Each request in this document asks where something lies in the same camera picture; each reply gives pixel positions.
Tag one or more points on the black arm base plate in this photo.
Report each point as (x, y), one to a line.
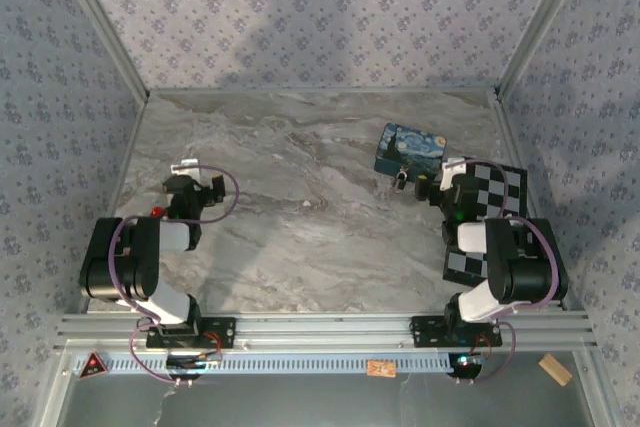
(220, 332)
(427, 332)

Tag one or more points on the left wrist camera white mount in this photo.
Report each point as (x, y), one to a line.
(186, 167)

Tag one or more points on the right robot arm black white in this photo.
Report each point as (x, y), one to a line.
(505, 262)

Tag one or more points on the small silver padlock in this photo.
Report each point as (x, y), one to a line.
(400, 181)

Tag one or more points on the aluminium back frame bar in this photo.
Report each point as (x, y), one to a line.
(320, 91)

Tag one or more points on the black grey checkerboard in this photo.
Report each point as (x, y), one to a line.
(500, 184)

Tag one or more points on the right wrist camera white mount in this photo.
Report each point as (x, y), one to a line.
(452, 172)

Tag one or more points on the starry night tin box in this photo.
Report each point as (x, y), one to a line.
(412, 147)

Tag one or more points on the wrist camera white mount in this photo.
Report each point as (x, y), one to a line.
(186, 167)
(452, 172)

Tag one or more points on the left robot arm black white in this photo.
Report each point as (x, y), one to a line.
(150, 257)

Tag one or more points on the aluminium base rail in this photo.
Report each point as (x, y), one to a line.
(320, 329)

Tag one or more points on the aluminium frame post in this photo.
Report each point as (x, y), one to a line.
(545, 22)
(100, 22)

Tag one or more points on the red triangle warning sticker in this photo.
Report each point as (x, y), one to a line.
(92, 366)

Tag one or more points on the orange label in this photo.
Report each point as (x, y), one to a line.
(381, 368)

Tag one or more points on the wooden block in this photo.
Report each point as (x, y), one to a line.
(555, 370)

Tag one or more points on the black round connector board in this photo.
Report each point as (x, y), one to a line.
(465, 366)
(187, 366)

